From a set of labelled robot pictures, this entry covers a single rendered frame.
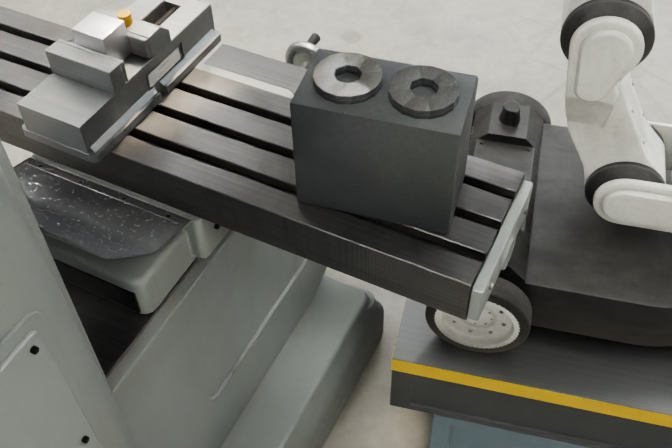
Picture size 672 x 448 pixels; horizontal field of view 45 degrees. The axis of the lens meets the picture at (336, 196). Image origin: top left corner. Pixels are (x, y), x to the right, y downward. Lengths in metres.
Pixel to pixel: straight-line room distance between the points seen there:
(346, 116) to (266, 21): 2.14
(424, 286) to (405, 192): 0.13
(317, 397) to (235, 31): 1.65
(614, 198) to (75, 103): 0.95
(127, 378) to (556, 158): 1.00
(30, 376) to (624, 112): 1.03
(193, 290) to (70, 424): 0.37
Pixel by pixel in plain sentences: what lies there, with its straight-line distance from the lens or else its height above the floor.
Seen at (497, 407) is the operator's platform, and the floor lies 0.28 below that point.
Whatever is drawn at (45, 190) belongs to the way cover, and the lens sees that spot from 1.35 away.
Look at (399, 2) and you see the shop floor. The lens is 3.23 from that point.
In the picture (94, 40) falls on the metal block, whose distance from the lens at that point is 1.29.
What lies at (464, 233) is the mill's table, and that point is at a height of 0.94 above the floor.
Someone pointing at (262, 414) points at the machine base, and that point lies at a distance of 1.82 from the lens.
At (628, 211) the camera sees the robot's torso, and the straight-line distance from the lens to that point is 1.59.
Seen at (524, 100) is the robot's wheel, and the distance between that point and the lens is 1.89.
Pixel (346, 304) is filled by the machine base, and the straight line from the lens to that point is 1.96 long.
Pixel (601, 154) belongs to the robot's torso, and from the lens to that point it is 1.56.
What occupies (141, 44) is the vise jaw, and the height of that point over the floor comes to 1.04.
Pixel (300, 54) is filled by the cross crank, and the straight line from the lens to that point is 1.87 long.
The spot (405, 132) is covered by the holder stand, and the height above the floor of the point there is 1.12.
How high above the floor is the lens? 1.81
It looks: 47 degrees down
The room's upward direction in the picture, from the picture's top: 2 degrees counter-clockwise
